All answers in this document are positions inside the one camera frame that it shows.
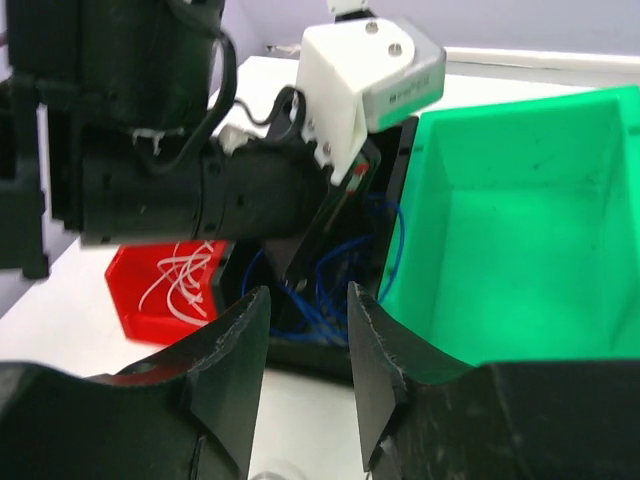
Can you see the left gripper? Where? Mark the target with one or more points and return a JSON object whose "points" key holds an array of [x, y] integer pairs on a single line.
{"points": [[325, 210]]}

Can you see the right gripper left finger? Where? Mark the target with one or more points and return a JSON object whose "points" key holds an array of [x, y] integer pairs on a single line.
{"points": [[187, 412]]}

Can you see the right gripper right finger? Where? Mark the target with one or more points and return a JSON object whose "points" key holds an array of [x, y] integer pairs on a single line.
{"points": [[423, 414]]}

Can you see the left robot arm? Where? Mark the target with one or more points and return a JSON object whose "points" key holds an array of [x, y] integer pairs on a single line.
{"points": [[110, 123]]}

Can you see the black plastic bin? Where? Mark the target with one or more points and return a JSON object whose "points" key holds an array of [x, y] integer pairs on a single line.
{"points": [[309, 331]]}

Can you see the red plastic bin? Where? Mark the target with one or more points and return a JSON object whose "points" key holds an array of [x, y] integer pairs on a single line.
{"points": [[165, 292]]}

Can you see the green plastic bin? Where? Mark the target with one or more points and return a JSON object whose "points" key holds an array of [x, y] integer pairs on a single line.
{"points": [[520, 235]]}

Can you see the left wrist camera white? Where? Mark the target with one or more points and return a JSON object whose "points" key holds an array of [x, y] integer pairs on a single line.
{"points": [[363, 76]]}

